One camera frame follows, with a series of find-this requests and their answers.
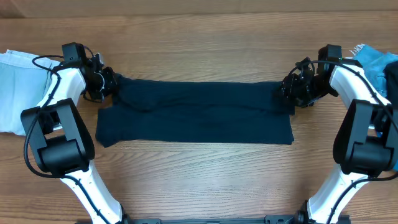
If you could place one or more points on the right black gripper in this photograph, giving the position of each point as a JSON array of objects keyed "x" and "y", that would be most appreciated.
[{"x": 289, "y": 88}]

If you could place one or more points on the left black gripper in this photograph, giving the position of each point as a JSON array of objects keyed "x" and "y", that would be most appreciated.
[{"x": 109, "y": 80}]

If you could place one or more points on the dark navy t-shirt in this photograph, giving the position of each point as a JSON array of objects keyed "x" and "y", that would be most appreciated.
[{"x": 216, "y": 112}]

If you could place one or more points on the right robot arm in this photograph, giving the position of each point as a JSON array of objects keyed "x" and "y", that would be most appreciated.
[{"x": 366, "y": 143}]

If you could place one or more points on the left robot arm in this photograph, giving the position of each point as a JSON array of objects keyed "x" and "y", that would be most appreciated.
[{"x": 57, "y": 143}]

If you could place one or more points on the crumpled blue denim garment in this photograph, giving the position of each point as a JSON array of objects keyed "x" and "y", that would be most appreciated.
[{"x": 374, "y": 63}]

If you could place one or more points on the folded light blue jeans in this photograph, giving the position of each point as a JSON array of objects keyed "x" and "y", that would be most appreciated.
[{"x": 25, "y": 83}]

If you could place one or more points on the dark garment on denim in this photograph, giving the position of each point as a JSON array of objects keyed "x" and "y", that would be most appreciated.
[{"x": 391, "y": 73}]

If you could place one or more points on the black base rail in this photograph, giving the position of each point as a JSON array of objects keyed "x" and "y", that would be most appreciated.
[{"x": 269, "y": 219}]

